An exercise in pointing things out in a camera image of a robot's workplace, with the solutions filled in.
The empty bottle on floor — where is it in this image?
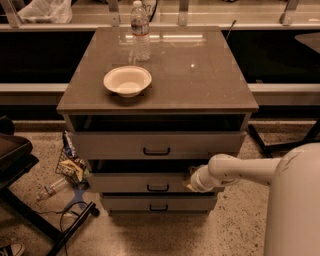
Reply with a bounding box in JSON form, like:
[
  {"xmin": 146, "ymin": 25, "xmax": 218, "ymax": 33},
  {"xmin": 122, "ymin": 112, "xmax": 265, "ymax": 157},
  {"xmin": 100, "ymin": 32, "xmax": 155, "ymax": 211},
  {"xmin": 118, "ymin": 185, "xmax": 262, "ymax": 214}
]
[{"xmin": 37, "ymin": 177, "xmax": 68, "ymax": 201}]

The clear plastic water bottle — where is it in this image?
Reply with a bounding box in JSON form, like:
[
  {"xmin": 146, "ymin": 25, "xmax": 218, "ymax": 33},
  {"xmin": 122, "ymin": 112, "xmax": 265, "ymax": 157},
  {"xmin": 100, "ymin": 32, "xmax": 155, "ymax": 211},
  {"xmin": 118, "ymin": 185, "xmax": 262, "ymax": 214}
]
[{"xmin": 130, "ymin": 0, "xmax": 151, "ymax": 61}]

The black white sneaker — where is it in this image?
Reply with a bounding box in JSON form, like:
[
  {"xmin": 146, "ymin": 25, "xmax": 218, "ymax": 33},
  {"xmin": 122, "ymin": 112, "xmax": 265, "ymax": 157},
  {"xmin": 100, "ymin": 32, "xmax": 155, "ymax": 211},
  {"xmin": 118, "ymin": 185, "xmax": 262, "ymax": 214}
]
[{"xmin": 0, "ymin": 243, "xmax": 25, "ymax": 256}]

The grey drawer cabinet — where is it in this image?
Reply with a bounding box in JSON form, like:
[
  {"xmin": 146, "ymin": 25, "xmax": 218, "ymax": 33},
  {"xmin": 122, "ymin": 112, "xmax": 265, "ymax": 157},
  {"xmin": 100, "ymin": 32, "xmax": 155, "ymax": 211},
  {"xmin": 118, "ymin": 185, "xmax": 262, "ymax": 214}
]
[{"xmin": 56, "ymin": 25, "xmax": 260, "ymax": 216}]

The wire basket with snack bags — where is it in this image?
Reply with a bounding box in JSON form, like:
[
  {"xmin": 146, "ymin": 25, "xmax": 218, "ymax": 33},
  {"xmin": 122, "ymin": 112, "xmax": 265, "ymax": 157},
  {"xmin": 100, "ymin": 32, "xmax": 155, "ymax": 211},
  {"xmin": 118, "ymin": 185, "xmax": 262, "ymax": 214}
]
[{"xmin": 56, "ymin": 131, "xmax": 89, "ymax": 185}]

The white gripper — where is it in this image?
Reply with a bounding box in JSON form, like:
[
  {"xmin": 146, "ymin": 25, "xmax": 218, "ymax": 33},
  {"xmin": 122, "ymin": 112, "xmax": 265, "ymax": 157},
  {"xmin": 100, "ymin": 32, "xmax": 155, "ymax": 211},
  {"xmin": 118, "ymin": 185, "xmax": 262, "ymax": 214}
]
[{"xmin": 183, "ymin": 165, "xmax": 220, "ymax": 193}]

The black cable on floor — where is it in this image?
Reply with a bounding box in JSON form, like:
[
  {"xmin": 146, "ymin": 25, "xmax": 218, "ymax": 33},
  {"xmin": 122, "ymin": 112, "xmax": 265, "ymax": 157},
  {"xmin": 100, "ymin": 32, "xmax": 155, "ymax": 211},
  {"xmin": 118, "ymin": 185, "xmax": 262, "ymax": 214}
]
[{"xmin": 34, "ymin": 200, "xmax": 89, "ymax": 256}]

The black chair with base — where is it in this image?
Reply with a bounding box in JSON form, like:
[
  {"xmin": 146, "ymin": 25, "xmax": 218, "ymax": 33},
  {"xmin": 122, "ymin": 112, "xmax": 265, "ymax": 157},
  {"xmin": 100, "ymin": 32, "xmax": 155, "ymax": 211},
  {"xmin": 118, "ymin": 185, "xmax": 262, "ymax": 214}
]
[{"xmin": 0, "ymin": 116, "xmax": 100, "ymax": 256}]

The grey drawer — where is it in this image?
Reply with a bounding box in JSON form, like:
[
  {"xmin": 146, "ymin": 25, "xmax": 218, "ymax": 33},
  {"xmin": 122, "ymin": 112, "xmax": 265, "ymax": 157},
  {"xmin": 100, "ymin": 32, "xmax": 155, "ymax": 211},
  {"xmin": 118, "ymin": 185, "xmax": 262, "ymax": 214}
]
[
  {"xmin": 71, "ymin": 132, "xmax": 246, "ymax": 160},
  {"xmin": 101, "ymin": 195, "xmax": 217, "ymax": 213},
  {"xmin": 86, "ymin": 171, "xmax": 225, "ymax": 194}
]

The white plastic bag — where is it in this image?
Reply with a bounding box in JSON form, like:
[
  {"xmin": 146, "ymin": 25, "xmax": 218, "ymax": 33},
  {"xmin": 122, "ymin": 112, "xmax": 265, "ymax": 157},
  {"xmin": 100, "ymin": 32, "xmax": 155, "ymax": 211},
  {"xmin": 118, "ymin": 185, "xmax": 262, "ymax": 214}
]
[{"xmin": 18, "ymin": 0, "xmax": 72, "ymax": 24}]

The white paper bowl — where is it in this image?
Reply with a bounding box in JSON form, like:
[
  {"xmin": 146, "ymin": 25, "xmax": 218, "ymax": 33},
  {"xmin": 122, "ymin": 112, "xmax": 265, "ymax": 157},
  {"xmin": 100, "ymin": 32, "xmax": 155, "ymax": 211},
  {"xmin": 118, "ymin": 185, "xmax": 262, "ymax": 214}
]
[{"xmin": 103, "ymin": 66, "xmax": 152, "ymax": 98}]

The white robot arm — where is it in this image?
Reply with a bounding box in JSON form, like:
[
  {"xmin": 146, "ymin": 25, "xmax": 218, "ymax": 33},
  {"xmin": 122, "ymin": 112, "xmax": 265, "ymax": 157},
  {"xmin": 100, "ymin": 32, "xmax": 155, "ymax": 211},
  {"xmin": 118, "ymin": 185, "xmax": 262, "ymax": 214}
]
[{"xmin": 185, "ymin": 143, "xmax": 320, "ymax": 256}]

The black floor stand right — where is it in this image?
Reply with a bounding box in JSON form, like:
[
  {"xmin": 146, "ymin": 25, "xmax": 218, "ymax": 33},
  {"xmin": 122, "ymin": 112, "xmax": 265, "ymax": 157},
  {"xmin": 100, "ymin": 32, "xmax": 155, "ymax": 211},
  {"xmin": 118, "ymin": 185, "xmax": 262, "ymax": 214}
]
[{"xmin": 248, "ymin": 120, "xmax": 320, "ymax": 158}]

